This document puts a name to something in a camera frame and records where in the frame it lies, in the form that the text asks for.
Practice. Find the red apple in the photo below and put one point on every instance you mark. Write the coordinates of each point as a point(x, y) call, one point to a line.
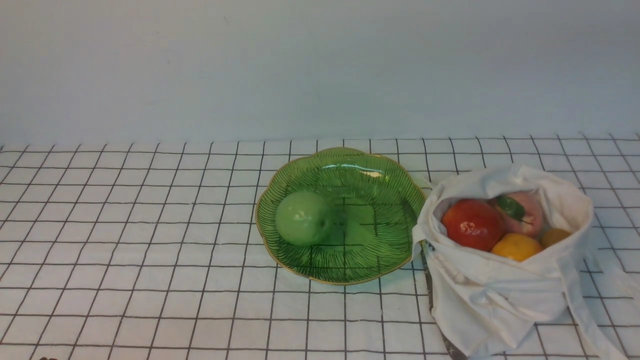
point(473, 223)

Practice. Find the pink peach with leaf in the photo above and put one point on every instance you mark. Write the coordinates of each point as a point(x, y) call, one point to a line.
point(521, 212)

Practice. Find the white black grid tablecloth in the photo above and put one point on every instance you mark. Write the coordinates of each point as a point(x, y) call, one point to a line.
point(150, 251)

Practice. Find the green apple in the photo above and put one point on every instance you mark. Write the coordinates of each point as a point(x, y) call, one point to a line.
point(304, 218)

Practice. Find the white cloth tote bag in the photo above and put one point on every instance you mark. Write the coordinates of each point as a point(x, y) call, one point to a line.
point(486, 303)

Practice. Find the orange fruit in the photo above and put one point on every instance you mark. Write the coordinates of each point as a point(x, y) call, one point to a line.
point(517, 247)

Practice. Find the green glass plate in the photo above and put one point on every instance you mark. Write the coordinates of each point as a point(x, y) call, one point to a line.
point(376, 203)

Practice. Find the small yellow fruit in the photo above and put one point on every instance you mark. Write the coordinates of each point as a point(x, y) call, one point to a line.
point(553, 236)

